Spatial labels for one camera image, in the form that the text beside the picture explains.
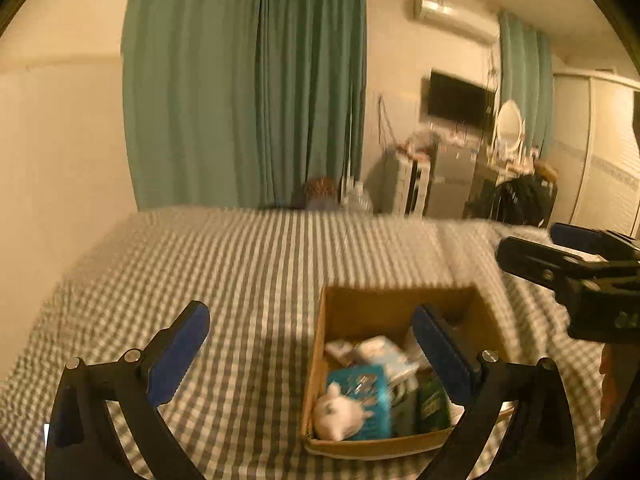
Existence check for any white rabbit figurine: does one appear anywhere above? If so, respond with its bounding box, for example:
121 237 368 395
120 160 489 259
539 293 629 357
312 382 376 442

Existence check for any green white medicine box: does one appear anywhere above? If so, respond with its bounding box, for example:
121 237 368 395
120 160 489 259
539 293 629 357
392 377 455 436

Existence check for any dressing table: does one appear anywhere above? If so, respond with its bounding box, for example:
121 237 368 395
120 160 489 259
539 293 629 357
465 160 538 221

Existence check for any pale small packet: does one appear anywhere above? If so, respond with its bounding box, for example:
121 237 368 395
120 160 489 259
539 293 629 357
355 336 420 383

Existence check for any wooden chair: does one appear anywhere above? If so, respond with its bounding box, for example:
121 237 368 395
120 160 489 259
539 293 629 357
532 159 560 187

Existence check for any teal printed packet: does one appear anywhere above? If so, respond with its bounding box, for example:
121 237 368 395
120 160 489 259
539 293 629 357
326 365 393 441

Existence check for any checkered blanket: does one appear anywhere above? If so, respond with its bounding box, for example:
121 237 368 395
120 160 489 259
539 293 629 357
0 205 608 480

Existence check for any white oval mirror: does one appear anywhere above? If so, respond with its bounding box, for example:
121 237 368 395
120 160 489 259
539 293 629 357
492 99 527 154

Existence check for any silver small fridge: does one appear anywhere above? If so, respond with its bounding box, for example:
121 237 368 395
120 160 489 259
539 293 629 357
425 142 478 220

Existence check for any white air conditioner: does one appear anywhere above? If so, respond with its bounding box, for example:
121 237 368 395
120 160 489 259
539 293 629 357
412 0 501 43

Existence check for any green curtain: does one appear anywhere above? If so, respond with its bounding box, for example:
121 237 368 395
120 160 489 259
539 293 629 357
497 10 556 161
255 0 368 208
122 0 262 209

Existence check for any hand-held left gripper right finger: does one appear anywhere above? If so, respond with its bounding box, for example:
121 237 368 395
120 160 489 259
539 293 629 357
410 302 578 480

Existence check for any white suitcase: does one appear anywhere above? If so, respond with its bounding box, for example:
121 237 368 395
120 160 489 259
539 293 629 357
392 152 431 218

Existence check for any person's right hand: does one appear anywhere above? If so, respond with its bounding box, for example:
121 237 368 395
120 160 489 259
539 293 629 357
599 342 623 418

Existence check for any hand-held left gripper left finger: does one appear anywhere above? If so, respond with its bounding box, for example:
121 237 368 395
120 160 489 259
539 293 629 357
44 300 212 480

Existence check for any black backpack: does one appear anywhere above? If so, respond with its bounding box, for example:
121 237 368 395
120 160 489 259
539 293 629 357
492 176 553 227

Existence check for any brown cardboard box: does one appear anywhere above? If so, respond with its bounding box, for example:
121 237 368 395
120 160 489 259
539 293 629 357
300 285 516 461

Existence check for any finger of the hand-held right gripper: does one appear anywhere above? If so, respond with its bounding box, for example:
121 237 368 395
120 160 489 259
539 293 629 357
550 222 640 263
496 236 640 293

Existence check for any white louvered wardrobe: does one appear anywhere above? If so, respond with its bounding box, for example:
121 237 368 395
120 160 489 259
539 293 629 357
552 70 640 241

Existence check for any black wall television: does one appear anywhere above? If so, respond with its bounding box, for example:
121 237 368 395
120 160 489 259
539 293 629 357
427 70 497 125

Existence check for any brown patterned cushion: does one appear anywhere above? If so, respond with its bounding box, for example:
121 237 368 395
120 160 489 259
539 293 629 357
302 176 338 202

